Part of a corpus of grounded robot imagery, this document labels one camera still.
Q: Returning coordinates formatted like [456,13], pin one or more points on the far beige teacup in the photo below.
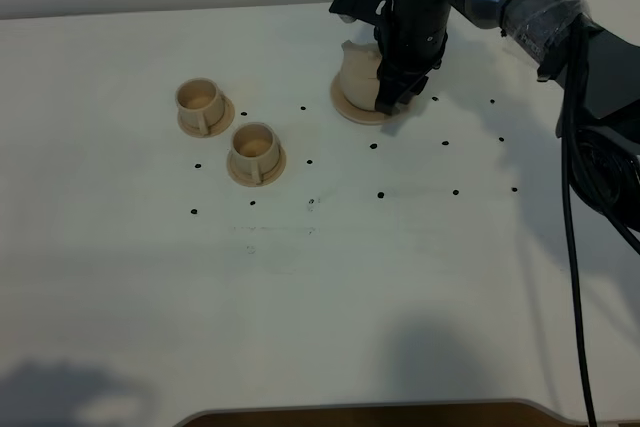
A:
[200,105]

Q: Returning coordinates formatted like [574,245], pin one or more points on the near beige teacup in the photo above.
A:
[255,152]

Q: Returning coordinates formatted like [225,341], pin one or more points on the beige teapot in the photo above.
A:
[358,74]

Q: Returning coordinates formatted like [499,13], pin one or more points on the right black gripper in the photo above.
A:
[411,47]

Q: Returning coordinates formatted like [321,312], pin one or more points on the beige teacup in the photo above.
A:
[255,152]
[200,105]

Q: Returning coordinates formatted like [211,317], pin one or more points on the round beige teapot saucer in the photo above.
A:
[359,116]

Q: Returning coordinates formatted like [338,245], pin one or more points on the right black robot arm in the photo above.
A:
[598,72]

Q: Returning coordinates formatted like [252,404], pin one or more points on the near beige cup saucer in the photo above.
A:
[272,172]

